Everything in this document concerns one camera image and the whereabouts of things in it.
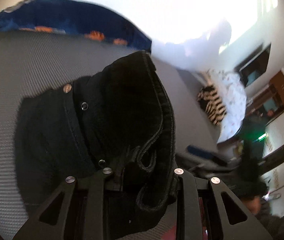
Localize black denim pants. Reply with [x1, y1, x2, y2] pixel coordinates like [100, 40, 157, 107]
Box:
[14, 51, 175, 233]

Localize black white striped cloth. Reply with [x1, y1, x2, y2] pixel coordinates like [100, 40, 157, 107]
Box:
[197, 85, 227, 126]

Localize white patterned cloth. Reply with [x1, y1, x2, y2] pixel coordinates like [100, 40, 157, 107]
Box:
[202, 69, 247, 143]

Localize blue floral blanket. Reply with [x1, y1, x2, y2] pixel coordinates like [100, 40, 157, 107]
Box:
[0, 0, 152, 52]

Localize grey mesh mattress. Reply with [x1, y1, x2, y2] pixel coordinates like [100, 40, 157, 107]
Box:
[0, 31, 219, 239]

